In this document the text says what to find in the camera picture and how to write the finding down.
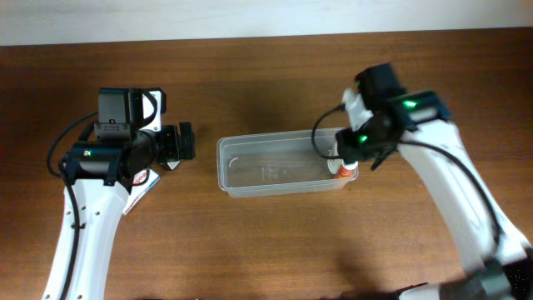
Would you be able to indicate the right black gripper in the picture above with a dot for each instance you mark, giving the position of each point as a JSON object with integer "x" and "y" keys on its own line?
{"x": 350, "y": 150}

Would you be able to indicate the clear plastic container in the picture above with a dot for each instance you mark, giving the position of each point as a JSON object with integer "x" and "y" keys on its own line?
{"x": 276, "y": 163}

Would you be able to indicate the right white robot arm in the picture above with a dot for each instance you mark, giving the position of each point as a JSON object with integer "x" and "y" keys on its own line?
{"x": 495, "y": 255}

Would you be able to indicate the dark bottle white cap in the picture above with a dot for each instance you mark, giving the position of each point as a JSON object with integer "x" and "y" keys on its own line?
{"x": 170, "y": 166}

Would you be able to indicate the orange tube white cap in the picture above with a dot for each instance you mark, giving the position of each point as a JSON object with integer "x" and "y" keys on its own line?
{"x": 346, "y": 170}

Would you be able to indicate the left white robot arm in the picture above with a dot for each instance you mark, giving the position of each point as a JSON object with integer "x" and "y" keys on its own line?
{"x": 103, "y": 181}

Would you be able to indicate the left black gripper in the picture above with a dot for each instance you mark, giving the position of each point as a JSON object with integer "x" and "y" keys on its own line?
{"x": 186, "y": 140}

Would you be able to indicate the white spray bottle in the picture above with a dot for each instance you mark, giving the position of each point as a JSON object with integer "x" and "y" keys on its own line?
{"x": 333, "y": 162}

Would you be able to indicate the white red medicine box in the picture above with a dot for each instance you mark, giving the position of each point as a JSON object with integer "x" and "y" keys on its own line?
{"x": 143, "y": 182}

